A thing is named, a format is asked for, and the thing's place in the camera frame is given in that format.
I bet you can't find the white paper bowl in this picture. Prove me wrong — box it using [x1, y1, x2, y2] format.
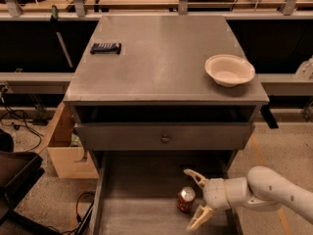
[204, 54, 255, 87]

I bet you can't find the black chair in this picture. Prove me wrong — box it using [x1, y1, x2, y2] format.
[0, 129, 61, 235]

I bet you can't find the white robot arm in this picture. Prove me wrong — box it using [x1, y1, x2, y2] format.
[184, 165, 313, 232]

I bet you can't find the open grey middle drawer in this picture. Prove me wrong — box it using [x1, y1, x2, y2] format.
[88, 151, 243, 235]

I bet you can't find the round drawer knob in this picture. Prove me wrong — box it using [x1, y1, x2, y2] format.
[160, 134, 170, 144]

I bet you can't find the red coke can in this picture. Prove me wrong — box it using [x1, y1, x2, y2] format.
[177, 186, 196, 212]

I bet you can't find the black floor cable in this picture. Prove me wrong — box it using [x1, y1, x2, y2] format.
[45, 191, 96, 235]

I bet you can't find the cardboard box on floor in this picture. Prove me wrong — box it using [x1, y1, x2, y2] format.
[46, 103, 98, 179]

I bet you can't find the grey top drawer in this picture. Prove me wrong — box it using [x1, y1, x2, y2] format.
[74, 122, 254, 151]

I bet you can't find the grey metal drawer cabinet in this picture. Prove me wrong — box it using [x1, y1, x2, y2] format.
[64, 15, 269, 170]

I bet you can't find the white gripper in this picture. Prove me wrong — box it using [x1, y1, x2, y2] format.
[183, 168, 230, 232]

